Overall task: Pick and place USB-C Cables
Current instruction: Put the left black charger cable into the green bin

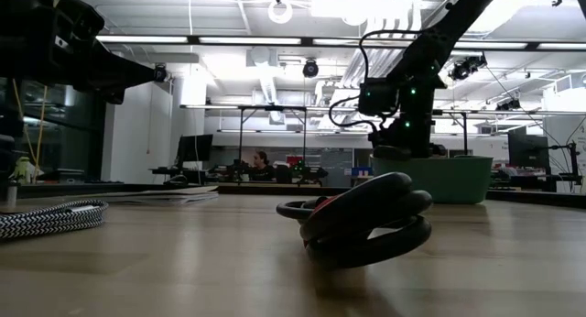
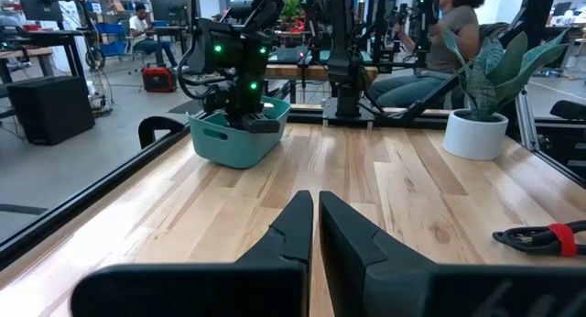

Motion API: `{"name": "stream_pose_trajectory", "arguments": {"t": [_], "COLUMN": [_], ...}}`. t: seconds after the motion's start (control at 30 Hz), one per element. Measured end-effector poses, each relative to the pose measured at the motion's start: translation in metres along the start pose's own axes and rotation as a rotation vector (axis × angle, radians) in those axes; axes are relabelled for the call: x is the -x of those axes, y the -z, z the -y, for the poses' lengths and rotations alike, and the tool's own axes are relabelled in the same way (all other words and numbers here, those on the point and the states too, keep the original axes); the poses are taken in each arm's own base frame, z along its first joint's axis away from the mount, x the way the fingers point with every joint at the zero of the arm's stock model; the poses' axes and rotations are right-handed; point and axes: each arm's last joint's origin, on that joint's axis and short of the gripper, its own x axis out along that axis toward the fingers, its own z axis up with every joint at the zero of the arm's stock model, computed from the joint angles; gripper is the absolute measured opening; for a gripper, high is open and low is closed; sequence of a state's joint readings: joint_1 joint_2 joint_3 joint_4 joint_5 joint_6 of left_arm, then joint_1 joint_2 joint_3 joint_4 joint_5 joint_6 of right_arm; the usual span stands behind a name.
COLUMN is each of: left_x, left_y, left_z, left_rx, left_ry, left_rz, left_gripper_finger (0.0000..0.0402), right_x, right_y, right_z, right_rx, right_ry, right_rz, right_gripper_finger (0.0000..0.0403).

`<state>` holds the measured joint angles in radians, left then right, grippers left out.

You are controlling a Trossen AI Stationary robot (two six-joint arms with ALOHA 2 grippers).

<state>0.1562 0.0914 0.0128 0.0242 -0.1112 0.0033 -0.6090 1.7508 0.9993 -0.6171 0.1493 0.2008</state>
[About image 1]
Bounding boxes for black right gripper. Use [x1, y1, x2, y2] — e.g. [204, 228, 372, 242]
[371, 115, 449, 161]

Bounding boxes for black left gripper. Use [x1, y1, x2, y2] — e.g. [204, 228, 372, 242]
[0, 0, 157, 105]

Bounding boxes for black cable with red tie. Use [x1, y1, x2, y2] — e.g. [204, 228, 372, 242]
[276, 171, 434, 270]

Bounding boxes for black white zigzag braided cable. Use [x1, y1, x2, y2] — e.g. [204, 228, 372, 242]
[0, 199, 110, 241]

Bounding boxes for teal plastic bin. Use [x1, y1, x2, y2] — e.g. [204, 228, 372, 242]
[369, 154, 494, 205]

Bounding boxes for background robot arms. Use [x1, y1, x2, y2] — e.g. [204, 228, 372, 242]
[291, 158, 330, 186]

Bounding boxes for black computer monitor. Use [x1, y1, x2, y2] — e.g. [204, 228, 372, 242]
[176, 133, 214, 169]
[506, 126, 550, 171]

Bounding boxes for yellow-green small object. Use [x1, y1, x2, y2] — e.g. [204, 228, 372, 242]
[11, 156, 34, 185]

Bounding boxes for black background table stand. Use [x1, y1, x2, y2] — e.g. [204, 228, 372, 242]
[236, 104, 309, 174]

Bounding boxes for Acadia picture book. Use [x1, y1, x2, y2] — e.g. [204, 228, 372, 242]
[86, 184, 220, 206]

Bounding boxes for person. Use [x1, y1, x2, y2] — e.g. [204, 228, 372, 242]
[249, 150, 277, 182]

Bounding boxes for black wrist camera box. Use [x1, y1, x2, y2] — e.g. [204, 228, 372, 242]
[359, 77, 399, 117]

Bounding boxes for yellow hanging cord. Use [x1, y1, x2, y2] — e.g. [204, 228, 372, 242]
[11, 78, 49, 183]

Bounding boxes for black camera cable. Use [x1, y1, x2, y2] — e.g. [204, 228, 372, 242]
[328, 29, 431, 131]

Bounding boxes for white ceiling ring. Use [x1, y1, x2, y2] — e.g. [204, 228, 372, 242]
[267, 0, 294, 25]

